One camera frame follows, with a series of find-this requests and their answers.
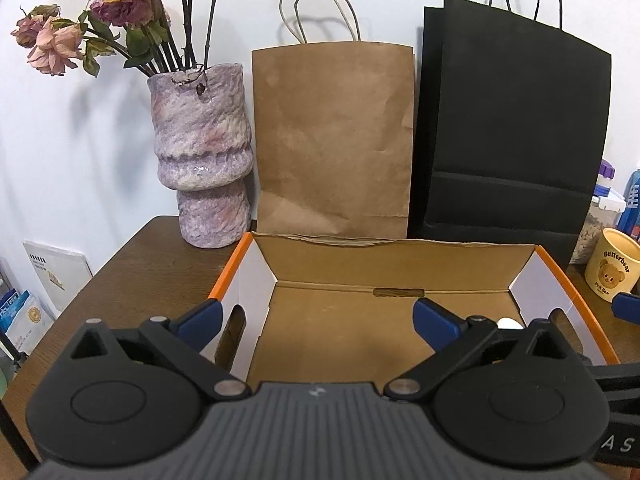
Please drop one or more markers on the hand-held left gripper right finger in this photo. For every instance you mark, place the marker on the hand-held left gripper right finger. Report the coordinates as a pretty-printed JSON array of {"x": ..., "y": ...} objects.
[{"x": 435, "y": 325}]

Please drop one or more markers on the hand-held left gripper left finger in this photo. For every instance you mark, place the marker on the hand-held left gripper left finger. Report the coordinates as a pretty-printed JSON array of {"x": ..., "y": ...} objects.
[{"x": 200, "y": 322}]

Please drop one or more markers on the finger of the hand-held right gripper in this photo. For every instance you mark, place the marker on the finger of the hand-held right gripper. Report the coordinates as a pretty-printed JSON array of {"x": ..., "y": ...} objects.
[{"x": 627, "y": 306}]

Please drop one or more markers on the white plastic cap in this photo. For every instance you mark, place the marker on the white plastic cap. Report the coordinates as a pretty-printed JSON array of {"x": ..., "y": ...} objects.
[{"x": 510, "y": 323}]

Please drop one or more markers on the orange-edged cardboard box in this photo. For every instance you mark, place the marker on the orange-edged cardboard box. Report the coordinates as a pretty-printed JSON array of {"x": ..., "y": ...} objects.
[{"x": 340, "y": 320}]

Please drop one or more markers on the yellow bear mug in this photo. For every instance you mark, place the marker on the yellow bear mug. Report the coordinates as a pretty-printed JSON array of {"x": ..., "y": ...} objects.
[{"x": 612, "y": 270}]

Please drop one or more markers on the clear container of seeds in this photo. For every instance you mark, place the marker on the clear container of seeds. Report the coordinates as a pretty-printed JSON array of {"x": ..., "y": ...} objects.
[{"x": 597, "y": 225}]

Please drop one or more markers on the blue drink can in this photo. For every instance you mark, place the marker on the blue drink can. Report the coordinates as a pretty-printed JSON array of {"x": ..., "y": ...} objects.
[{"x": 631, "y": 205}]

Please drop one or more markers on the purple-lidded jar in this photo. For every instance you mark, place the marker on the purple-lidded jar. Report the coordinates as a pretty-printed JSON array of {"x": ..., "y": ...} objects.
[{"x": 606, "y": 177}]

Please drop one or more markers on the white booklet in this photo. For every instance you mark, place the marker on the white booklet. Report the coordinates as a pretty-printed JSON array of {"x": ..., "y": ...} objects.
[{"x": 57, "y": 275}]

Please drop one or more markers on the mottled purple ceramic vase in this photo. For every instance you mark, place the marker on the mottled purple ceramic vase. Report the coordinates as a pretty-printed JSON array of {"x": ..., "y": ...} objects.
[{"x": 205, "y": 155}]

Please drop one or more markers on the white packet with yellow circle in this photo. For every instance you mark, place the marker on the white packet with yellow circle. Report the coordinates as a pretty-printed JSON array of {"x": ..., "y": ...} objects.
[{"x": 30, "y": 322}]

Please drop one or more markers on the blue and white packet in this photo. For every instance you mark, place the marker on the blue and white packet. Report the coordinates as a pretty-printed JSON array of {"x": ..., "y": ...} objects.
[{"x": 10, "y": 310}]

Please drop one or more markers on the brown paper bag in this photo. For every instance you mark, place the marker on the brown paper bag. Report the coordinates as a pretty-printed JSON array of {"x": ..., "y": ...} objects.
[{"x": 332, "y": 150}]

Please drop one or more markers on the black paper bag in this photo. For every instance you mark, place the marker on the black paper bag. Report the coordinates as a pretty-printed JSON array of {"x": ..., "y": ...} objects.
[{"x": 510, "y": 135}]

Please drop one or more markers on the dried pink roses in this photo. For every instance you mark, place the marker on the dried pink roses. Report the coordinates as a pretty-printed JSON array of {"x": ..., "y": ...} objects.
[{"x": 120, "y": 10}]

